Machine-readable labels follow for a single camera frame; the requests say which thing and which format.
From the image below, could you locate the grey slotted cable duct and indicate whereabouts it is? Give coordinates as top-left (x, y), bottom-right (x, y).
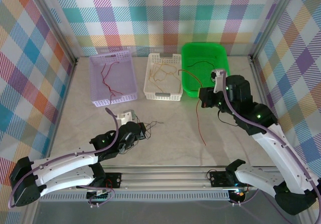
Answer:
top-left (39, 192), bottom-right (231, 202)

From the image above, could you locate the yellow wire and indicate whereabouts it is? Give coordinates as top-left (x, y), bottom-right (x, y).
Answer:
top-left (155, 58), bottom-right (176, 95)

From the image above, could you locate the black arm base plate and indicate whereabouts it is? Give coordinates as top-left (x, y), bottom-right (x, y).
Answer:
top-left (105, 172), bottom-right (123, 188)
top-left (209, 170), bottom-right (228, 187)

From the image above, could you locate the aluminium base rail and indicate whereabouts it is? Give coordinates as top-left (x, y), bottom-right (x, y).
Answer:
top-left (60, 165), bottom-right (276, 193)

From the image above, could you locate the white perforated plastic basket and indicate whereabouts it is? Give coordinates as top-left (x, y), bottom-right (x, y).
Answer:
top-left (143, 52), bottom-right (184, 101)

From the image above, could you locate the aluminium frame post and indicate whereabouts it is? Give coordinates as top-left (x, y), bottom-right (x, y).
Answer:
top-left (29, 0), bottom-right (78, 65)
top-left (250, 0), bottom-right (300, 61)

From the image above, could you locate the green plastic basket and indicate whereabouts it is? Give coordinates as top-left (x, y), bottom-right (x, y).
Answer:
top-left (181, 42), bottom-right (233, 98)

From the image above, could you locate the red wire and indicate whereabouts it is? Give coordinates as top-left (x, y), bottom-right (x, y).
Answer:
top-left (177, 69), bottom-right (208, 147)
top-left (100, 61), bottom-right (124, 105)

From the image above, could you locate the purple perforated plastic basket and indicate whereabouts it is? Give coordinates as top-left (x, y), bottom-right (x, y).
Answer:
top-left (89, 49), bottom-right (138, 108)

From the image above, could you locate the aluminium side rail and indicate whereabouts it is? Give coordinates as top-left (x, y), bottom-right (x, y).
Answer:
top-left (250, 55), bottom-right (285, 159)
top-left (22, 58), bottom-right (78, 224)

